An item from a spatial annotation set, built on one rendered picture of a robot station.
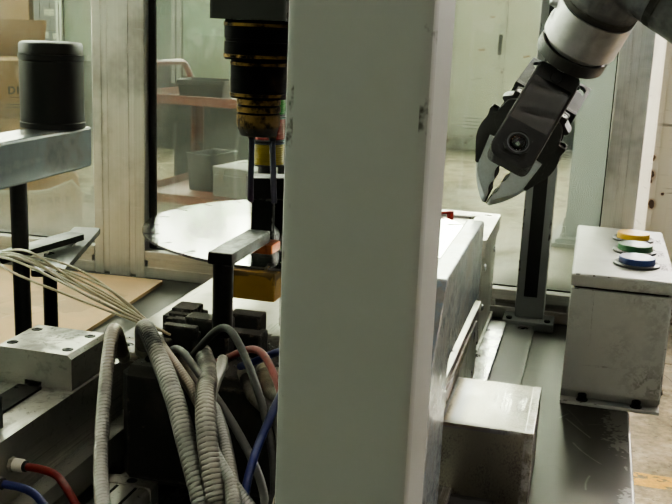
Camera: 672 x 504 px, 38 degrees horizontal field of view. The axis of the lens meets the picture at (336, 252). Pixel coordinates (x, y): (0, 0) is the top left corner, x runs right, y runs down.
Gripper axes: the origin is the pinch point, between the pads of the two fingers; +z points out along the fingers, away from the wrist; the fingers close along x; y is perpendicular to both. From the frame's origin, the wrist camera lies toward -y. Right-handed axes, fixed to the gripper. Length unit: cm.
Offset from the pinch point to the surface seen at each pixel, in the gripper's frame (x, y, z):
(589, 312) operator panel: -15.8, -3.8, 3.6
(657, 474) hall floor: -73, 102, 130
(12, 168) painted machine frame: 34, -38, -7
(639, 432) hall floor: -69, 126, 144
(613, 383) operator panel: -22.2, -6.2, 8.6
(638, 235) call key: -18.0, 16.4, 5.9
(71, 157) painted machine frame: 34.0, -29.6, -2.6
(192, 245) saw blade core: 19.9, -30.4, -1.9
